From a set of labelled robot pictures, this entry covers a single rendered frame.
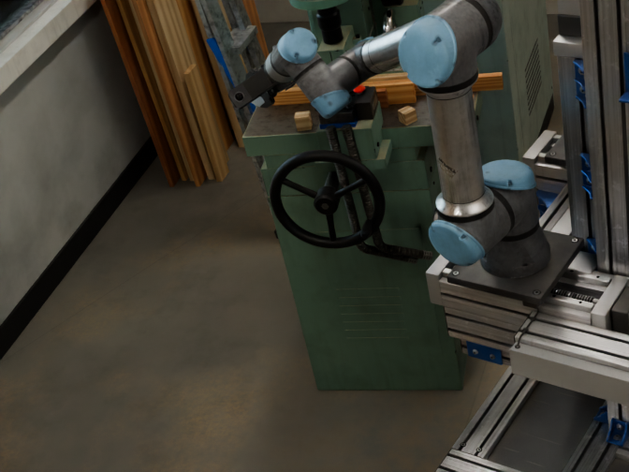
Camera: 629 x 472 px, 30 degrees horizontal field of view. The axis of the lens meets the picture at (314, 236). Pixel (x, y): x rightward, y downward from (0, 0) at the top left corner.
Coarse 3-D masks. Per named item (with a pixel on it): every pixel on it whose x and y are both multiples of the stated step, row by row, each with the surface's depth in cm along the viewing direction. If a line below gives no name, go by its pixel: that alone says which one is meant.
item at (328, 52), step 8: (344, 32) 303; (352, 32) 306; (344, 40) 299; (320, 48) 299; (328, 48) 298; (336, 48) 297; (344, 48) 297; (320, 56) 298; (328, 56) 298; (336, 56) 297
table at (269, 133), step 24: (480, 96) 303; (264, 120) 309; (288, 120) 306; (312, 120) 304; (384, 120) 297; (264, 144) 304; (288, 144) 302; (312, 144) 301; (384, 144) 293; (408, 144) 295; (432, 144) 294; (384, 168) 289
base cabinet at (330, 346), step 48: (384, 192) 305; (432, 192) 306; (288, 240) 321; (384, 240) 314; (336, 288) 328; (384, 288) 324; (336, 336) 339; (384, 336) 335; (432, 336) 332; (336, 384) 351; (384, 384) 347; (432, 384) 343
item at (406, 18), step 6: (408, 0) 309; (414, 0) 309; (420, 0) 310; (396, 6) 308; (402, 6) 307; (408, 6) 307; (414, 6) 306; (420, 6) 309; (396, 12) 309; (402, 12) 308; (408, 12) 308; (414, 12) 308; (420, 12) 309; (396, 18) 310; (402, 18) 309; (408, 18) 309; (414, 18) 309; (402, 24) 310
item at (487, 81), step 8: (496, 72) 298; (400, 80) 304; (408, 80) 303; (480, 80) 298; (488, 80) 297; (496, 80) 297; (296, 88) 312; (416, 88) 303; (472, 88) 299; (480, 88) 299; (488, 88) 299; (496, 88) 298; (280, 96) 313; (288, 96) 312; (296, 96) 312; (304, 96) 311; (280, 104) 314; (288, 104) 313
